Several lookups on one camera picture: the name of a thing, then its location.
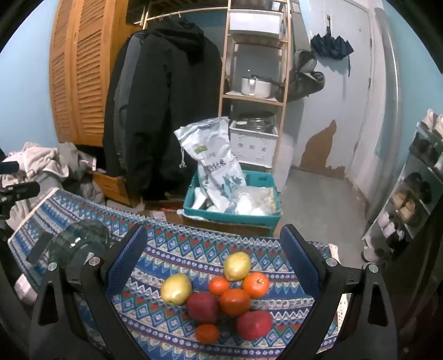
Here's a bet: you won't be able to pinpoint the grey metal door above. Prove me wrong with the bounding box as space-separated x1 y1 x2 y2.
360 9 404 222

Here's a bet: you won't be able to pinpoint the orange tangerine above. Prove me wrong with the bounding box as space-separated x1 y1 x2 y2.
208 276 231 296
219 289 251 317
195 323 220 344
241 272 270 299

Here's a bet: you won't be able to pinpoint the grey hanging bag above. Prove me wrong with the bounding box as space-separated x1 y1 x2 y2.
285 50 326 102

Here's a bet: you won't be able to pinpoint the white plastic storage bin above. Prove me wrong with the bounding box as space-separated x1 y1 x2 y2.
228 9 282 38

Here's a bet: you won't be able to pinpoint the white cooking pot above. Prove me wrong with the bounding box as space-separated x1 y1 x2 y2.
241 75 284 97

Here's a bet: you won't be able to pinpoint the wooden louvred wardrobe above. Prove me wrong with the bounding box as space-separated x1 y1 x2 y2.
48 0 149 146

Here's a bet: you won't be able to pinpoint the black hooded jacket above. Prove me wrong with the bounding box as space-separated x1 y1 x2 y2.
102 17 224 201

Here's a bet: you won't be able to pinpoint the clear plastic bags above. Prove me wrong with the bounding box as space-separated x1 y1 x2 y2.
235 185 274 215

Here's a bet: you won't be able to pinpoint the clear glass bowl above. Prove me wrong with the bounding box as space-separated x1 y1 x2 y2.
48 219 112 277

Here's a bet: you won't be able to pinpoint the pile of grey white clothes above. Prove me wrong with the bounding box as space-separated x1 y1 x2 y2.
0 141 106 229

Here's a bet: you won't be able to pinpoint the dark red apple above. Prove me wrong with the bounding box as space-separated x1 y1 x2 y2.
187 292 219 323

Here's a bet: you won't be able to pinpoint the group of shoes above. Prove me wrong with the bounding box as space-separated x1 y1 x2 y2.
363 109 443 260

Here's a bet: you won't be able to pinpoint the bright red apple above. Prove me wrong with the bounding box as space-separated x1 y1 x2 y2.
236 310 274 341

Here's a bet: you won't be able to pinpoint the cardboard box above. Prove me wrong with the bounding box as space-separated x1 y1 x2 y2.
92 171 134 208
178 211 272 238

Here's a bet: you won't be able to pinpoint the white patterned storage box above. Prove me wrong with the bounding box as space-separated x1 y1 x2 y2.
229 120 279 165

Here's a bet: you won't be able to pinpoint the grey shoe rack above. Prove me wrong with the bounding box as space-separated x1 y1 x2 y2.
362 109 443 264

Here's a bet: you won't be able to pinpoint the steel pot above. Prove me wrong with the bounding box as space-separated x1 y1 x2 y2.
237 111 275 130

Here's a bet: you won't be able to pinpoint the wooden shelf rack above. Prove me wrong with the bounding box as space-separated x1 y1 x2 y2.
218 0 295 174

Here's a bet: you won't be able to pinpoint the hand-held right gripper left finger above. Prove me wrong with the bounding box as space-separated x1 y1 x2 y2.
29 223 149 360

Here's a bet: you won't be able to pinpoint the blue patterned tablecloth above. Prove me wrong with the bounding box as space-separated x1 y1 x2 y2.
7 189 350 360

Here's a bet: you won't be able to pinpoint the teal plastic crate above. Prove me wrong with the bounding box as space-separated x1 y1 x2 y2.
183 169 282 236

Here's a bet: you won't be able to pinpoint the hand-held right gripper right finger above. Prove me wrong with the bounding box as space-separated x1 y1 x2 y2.
277 224 398 360

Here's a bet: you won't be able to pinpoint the white rice bag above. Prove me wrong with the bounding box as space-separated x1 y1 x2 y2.
174 117 247 212

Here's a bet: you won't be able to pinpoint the dark blue folded umbrella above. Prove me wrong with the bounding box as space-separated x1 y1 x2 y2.
310 26 354 77

